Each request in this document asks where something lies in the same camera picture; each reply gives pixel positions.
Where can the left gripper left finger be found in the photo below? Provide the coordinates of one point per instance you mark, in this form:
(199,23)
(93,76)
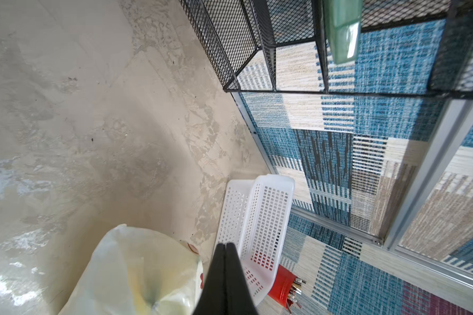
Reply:
(213,297)

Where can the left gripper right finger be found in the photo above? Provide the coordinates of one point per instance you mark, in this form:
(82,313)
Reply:
(239,300)

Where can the white perforated plastic basket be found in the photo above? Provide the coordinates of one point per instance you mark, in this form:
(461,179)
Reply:
(254,217)

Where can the white plastic bag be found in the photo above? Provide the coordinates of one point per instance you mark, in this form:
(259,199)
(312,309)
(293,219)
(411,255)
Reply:
(138,271)

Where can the red pen cup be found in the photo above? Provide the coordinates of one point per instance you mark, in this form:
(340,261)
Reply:
(281,286)

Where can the green board on shelf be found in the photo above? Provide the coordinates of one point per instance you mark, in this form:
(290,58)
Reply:
(343,28)

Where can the black wire shelf rack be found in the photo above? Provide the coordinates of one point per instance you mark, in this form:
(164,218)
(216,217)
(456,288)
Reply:
(233,32)

